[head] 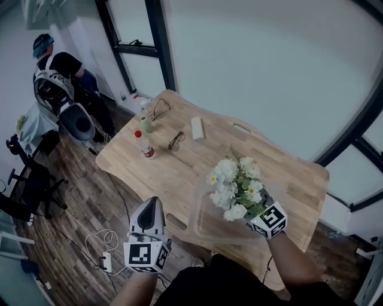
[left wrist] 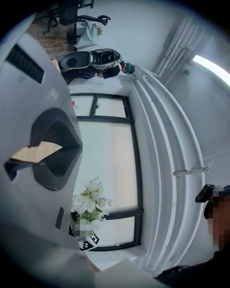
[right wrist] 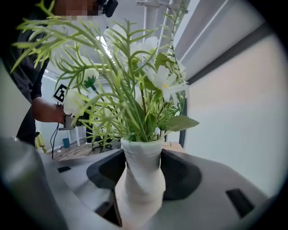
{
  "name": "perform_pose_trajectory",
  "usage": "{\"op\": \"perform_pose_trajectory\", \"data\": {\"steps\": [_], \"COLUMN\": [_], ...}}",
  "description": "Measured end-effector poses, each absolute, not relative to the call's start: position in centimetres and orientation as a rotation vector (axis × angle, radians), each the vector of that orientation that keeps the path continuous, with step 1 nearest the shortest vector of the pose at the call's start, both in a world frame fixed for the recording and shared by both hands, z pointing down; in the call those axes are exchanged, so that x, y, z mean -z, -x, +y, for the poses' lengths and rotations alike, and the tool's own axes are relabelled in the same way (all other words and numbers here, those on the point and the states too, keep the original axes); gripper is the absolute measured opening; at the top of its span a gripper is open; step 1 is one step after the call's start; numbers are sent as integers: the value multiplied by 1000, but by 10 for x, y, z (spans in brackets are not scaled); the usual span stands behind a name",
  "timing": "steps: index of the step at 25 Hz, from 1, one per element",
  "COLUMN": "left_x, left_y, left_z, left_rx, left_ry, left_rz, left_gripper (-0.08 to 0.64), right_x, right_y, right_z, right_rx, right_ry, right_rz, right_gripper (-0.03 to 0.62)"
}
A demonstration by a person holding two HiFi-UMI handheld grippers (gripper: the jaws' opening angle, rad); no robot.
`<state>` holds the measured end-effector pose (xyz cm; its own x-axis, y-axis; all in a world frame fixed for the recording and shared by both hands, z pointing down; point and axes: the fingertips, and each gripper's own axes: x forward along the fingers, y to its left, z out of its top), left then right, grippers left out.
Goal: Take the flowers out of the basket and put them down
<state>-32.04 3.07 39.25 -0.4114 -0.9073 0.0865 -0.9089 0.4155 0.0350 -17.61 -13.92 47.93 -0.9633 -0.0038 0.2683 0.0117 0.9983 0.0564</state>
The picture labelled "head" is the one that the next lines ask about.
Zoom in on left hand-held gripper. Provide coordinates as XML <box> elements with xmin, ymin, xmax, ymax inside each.
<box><xmin>123</xmin><ymin>196</ymin><xmax>172</xmax><ymax>274</ymax></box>

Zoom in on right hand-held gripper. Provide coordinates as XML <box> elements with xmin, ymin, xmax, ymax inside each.
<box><xmin>244</xmin><ymin>188</ymin><xmax>288</xmax><ymax>240</ymax></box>

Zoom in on white flowers bouquet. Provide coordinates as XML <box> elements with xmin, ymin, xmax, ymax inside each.
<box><xmin>206</xmin><ymin>143</ymin><xmax>266</xmax><ymax>222</ymax></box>

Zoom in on clear plastic tray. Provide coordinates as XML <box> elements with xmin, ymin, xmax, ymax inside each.
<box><xmin>188</xmin><ymin>173</ymin><xmax>288</xmax><ymax>246</ymax></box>

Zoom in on person's right forearm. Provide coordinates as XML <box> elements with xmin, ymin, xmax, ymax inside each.
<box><xmin>266</xmin><ymin>231</ymin><xmax>323</xmax><ymax>295</ymax></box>

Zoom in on person's left forearm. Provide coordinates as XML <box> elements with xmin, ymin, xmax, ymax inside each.
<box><xmin>109</xmin><ymin>270</ymin><xmax>160</xmax><ymax>306</ymax></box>

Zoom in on red cap plastic bottle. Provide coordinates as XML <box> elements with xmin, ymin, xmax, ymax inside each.
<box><xmin>133</xmin><ymin>130</ymin><xmax>157</xmax><ymax>160</ymax></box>

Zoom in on pale green cylinder bottle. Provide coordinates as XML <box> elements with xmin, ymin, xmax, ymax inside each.
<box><xmin>140</xmin><ymin>115</ymin><xmax>154</xmax><ymax>134</ymax></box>

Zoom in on person's black clothing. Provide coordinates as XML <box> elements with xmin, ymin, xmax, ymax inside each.
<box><xmin>155</xmin><ymin>253</ymin><xmax>351</xmax><ymax>306</ymax></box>

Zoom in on white rectangular case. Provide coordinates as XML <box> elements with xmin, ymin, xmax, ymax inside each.
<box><xmin>190</xmin><ymin>117</ymin><xmax>206</xmax><ymax>142</ymax></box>

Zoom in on clear bottle white cap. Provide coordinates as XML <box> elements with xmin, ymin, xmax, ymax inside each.
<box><xmin>139</xmin><ymin>99</ymin><xmax>152</xmax><ymax>119</ymax></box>

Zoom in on black office chair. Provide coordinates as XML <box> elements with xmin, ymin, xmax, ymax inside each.
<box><xmin>0</xmin><ymin>133</ymin><xmax>69</xmax><ymax>222</ymax></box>

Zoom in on grey shell seat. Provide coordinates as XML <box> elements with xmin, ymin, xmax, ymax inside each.
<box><xmin>57</xmin><ymin>102</ymin><xmax>97</xmax><ymax>142</ymax></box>

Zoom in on white desk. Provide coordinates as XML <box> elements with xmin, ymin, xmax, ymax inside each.
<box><xmin>355</xmin><ymin>232</ymin><xmax>383</xmax><ymax>306</ymax></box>

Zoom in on pale cloth covered table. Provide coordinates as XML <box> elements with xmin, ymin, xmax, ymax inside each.
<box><xmin>17</xmin><ymin>103</ymin><xmax>59</xmax><ymax>148</ymax></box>

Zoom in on blue chair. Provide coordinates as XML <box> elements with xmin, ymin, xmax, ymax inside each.
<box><xmin>81</xmin><ymin>69</ymin><xmax>98</xmax><ymax>92</ymax></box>

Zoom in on black floor cable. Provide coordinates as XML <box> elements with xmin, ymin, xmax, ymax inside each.
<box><xmin>53</xmin><ymin>173</ymin><xmax>127</xmax><ymax>295</ymax></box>

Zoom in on white power strip with cables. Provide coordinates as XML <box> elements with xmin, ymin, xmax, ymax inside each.
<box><xmin>63</xmin><ymin>212</ymin><xmax>130</xmax><ymax>276</ymax></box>

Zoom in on thin black hanging cable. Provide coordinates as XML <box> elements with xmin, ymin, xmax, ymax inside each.
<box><xmin>262</xmin><ymin>255</ymin><xmax>273</xmax><ymax>285</ymax></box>

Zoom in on brown frame eyeglasses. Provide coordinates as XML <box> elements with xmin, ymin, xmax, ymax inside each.
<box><xmin>167</xmin><ymin>130</ymin><xmax>187</xmax><ymax>151</ymax></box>

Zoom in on black window frame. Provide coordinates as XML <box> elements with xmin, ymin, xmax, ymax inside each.
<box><xmin>312</xmin><ymin>83</ymin><xmax>383</xmax><ymax>213</ymax></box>
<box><xmin>95</xmin><ymin>0</ymin><xmax>178</xmax><ymax>95</ymax></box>

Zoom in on thin black frame eyeglasses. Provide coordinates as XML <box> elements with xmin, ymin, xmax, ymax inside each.
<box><xmin>151</xmin><ymin>97</ymin><xmax>172</xmax><ymax>121</ymax></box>

